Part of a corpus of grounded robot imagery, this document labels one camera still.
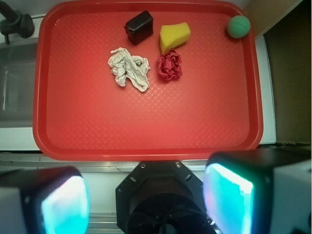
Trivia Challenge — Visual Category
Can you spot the red plastic tray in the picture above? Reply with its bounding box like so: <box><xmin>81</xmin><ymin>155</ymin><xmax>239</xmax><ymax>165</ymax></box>
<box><xmin>33</xmin><ymin>0</ymin><xmax>263</xmax><ymax>161</ymax></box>

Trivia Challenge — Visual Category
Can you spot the green textured ball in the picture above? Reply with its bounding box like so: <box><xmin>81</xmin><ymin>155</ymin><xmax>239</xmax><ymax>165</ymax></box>
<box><xmin>227</xmin><ymin>15</ymin><xmax>251</xmax><ymax>39</ymax></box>

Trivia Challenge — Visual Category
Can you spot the black box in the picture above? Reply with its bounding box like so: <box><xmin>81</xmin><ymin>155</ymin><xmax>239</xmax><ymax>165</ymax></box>
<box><xmin>124</xmin><ymin>11</ymin><xmax>154</xmax><ymax>45</ymax></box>

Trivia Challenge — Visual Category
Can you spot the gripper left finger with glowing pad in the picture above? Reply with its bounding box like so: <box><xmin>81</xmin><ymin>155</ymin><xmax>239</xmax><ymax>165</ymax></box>
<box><xmin>0</xmin><ymin>166</ymin><xmax>90</xmax><ymax>234</ymax></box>

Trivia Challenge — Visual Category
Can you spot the crumpled red cloth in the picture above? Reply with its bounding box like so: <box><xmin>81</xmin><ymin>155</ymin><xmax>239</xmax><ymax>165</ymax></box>
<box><xmin>157</xmin><ymin>49</ymin><xmax>183</xmax><ymax>81</ymax></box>

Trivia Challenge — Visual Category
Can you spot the crumpled white paper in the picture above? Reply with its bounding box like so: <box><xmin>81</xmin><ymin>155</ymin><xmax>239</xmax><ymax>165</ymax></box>
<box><xmin>107</xmin><ymin>47</ymin><xmax>151</xmax><ymax>93</ymax></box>

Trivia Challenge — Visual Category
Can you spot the steel sink basin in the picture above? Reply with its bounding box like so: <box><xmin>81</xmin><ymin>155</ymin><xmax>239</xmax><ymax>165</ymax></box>
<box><xmin>0</xmin><ymin>39</ymin><xmax>38</xmax><ymax>128</ymax></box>

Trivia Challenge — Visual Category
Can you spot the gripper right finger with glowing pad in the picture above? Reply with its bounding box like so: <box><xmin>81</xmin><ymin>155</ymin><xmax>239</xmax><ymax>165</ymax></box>
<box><xmin>202</xmin><ymin>147</ymin><xmax>312</xmax><ymax>234</ymax></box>

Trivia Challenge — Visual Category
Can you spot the yellow sponge wedge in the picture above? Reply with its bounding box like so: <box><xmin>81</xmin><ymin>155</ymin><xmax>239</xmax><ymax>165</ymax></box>
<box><xmin>159</xmin><ymin>22</ymin><xmax>191</xmax><ymax>54</ymax></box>

